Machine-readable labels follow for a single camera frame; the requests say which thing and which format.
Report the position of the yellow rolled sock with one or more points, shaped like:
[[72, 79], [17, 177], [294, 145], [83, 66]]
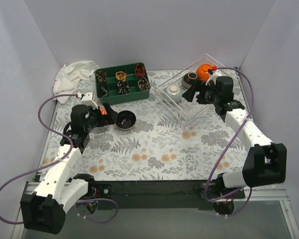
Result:
[[121, 76]]

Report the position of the white wire dish rack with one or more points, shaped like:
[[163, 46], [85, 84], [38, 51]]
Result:
[[185, 112]]

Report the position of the dark patterned rolled sock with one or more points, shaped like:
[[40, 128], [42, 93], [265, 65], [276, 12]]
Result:
[[101, 77]]

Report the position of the pink rose rolled sock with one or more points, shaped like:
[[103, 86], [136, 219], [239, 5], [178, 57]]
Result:
[[143, 84]]

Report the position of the green plastic organizer tray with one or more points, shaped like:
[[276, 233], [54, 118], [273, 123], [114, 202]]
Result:
[[114, 97]]

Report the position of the orange black rolled sock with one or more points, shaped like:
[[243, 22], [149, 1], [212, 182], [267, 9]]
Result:
[[140, 71]]

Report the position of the aluminium frame rail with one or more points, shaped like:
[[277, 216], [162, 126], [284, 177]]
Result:
[[184, 187]]

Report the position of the olive brown bowl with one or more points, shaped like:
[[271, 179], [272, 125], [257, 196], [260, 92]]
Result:
[[126, 120]]

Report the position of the black patterned bowl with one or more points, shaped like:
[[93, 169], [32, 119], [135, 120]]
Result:
[[188, 79]]

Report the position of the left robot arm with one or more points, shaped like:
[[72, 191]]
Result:
[[45, 209]]

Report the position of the floral table mat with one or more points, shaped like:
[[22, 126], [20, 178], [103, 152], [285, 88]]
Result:
[[157, 148]]

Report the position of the white orange floral bowl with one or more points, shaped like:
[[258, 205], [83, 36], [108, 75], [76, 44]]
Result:
[[102, 111]]

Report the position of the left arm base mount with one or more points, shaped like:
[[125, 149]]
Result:
[[97, 191]]

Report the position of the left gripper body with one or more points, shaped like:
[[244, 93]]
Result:
[[100, 117]]

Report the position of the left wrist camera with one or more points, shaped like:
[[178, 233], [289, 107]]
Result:
[[88, 99]]

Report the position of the white crumpled cloth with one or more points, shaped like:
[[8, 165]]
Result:
[[69, 76]]

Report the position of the black floral rolled sock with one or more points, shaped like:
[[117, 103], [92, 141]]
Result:
[[123, 87]]

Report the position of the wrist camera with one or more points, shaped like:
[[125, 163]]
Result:
[[214, 73], [88, 99]]

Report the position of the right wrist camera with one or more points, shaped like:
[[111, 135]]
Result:
[[214, 73]]

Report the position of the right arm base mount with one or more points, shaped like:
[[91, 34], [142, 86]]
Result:
[[225, 206]]

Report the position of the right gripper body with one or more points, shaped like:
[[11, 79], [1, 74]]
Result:
[[199, 92]]

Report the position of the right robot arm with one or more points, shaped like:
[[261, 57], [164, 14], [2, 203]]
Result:
[[266, 161]]

